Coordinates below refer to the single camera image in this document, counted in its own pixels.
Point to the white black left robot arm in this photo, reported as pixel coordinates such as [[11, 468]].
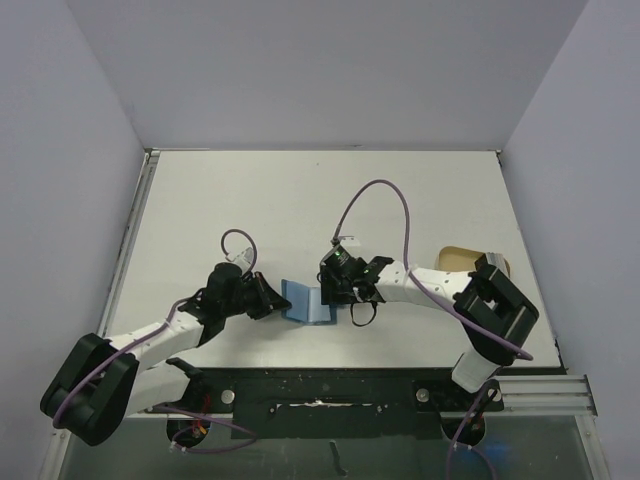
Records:
[[104, 380]]

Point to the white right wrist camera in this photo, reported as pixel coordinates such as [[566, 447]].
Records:
[[348, 241]]

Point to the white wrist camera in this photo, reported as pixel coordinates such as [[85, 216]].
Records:
[[348, 241], [244, 259]]

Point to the beige oval card tray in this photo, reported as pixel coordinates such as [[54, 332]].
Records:
[[456, 259]]

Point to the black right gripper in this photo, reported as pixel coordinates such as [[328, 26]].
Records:
[[328, 288]]

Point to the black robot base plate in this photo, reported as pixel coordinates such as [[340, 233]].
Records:
[[335, 403]]

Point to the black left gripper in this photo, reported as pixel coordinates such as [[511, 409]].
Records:
[[268, 298]]

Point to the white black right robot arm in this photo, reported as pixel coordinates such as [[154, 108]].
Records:
[[496, 316]]

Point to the stack of credit cards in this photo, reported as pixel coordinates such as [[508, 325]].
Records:
[[494, 259]]

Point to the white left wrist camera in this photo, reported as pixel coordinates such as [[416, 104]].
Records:
[[244, 259]]

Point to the aluminium front rail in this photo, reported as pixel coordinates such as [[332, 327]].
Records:
[[542, 433]]

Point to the aluminium left side rail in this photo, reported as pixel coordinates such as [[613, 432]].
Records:
[[144, 183]]

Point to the aluminium rail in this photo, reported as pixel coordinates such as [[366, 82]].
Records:
[[542, 433], [144, 183]]

